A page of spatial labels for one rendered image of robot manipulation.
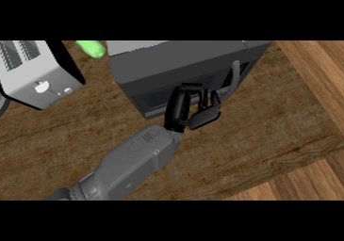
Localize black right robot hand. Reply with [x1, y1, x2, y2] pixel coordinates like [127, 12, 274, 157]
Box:
[162, 82, 222, 133]

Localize dark grey microwave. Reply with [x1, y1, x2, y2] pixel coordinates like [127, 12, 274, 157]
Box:
[106, 40, 273, 121]

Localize green vegetable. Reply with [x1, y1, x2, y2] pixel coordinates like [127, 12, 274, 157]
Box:
[73, 40, 107, 59]

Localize silver toaster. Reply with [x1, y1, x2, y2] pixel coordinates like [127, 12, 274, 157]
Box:
[0, 40, 85, 111]

